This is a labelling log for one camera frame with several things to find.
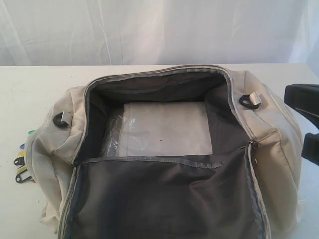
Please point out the bunch of colourful key tags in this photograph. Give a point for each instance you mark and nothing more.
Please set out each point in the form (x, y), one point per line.
(22, 173)

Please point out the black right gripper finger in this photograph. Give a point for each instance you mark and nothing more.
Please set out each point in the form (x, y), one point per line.
(310, 150)
(304, 98)

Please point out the beige duffel bag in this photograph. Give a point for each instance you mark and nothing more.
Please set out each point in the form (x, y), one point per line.
(246, 189)

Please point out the clear plastic sheet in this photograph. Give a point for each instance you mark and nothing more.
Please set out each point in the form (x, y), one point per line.
(157, 129)

